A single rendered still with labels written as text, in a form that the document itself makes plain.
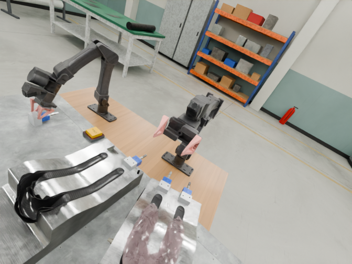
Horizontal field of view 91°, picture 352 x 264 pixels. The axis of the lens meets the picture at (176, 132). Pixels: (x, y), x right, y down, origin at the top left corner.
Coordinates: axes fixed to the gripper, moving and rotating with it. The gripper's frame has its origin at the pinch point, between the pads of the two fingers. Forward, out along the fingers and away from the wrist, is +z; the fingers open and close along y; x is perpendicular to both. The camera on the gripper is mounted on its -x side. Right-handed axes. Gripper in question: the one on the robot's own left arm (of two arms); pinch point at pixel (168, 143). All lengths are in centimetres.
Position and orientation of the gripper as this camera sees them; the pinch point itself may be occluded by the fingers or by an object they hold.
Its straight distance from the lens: 50.3
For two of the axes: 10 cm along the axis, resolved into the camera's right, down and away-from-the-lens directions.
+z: -4.5, 4.0, -8.0
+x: -3.4, 7.5, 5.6
